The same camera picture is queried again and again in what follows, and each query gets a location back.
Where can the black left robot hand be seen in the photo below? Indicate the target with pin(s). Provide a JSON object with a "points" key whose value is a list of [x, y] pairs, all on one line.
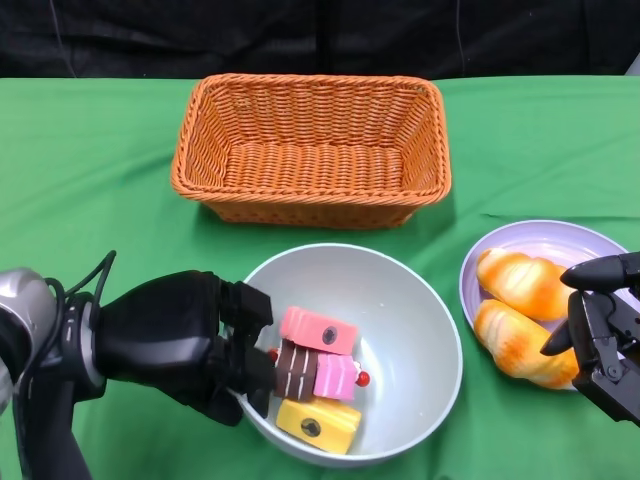
{"points": [[160, 335]]}

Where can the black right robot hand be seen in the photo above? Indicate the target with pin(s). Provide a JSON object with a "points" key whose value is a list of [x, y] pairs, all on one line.
{"points": [[605, 340]]}

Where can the orange striped long bread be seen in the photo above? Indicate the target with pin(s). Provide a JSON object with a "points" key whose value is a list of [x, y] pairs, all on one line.
{"points": [[510, 340]]}

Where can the brown striped toy cake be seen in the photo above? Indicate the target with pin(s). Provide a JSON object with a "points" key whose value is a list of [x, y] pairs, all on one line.
{"points": [[297, 372]]}

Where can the salmon pink toy cake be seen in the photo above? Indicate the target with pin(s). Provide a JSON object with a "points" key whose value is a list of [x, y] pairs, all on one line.
{"points": [[315, 330]]}

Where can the yellow toy cake slice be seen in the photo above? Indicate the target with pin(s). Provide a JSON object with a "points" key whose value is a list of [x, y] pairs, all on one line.
{"points": [[320, 425]]}

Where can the grey round bowl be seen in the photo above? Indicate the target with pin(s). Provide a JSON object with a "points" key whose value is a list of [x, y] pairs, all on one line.
{"points": [[400, 310]]}

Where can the lavender round plate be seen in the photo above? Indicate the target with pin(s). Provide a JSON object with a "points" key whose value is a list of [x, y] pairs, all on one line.
{"points": [[550, 240]]}

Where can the orange wicker basket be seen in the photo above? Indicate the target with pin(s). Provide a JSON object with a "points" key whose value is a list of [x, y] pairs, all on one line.
{"points": [[310, 170]]}

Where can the green tablecloth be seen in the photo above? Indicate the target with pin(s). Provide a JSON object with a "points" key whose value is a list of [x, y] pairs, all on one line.
{"points": [[100, 150]]}

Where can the grey object behind table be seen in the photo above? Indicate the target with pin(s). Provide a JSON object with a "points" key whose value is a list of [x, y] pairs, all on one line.
{"points": [[634, 69]]}

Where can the black backdrop curtain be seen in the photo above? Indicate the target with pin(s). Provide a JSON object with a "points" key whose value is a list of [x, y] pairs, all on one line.
{"points": [[150, 40]]}

